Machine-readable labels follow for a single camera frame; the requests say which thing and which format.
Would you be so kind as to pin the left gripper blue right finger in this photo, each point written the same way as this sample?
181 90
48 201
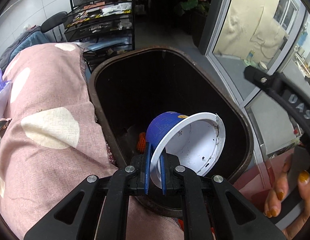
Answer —
163 173

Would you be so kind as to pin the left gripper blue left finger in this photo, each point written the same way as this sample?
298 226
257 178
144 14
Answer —
148 156

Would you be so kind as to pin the orange foam fruit net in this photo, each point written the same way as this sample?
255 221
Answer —
141 145

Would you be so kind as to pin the blue white noodle cup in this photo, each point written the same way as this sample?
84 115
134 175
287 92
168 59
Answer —
196 140

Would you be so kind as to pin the purple tissue plastic bag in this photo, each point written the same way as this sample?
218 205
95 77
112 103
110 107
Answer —
5 90

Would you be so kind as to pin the dark brown trash bin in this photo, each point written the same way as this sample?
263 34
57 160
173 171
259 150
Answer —
157 101

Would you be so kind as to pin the right hand painted nails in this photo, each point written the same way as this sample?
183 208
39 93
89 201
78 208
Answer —
290 178

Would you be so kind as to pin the pink polka dot bedspread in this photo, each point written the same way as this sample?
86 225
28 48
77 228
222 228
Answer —
53 141

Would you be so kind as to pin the black mesh drawer cart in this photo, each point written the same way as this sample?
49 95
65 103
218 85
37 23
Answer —
105 28

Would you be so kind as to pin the potted plant pink flowers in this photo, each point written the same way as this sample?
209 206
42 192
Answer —
201 6

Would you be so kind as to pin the black round stool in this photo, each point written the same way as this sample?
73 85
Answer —
54 21

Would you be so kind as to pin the massage bed grey blanket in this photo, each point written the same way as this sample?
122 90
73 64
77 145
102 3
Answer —
28 38

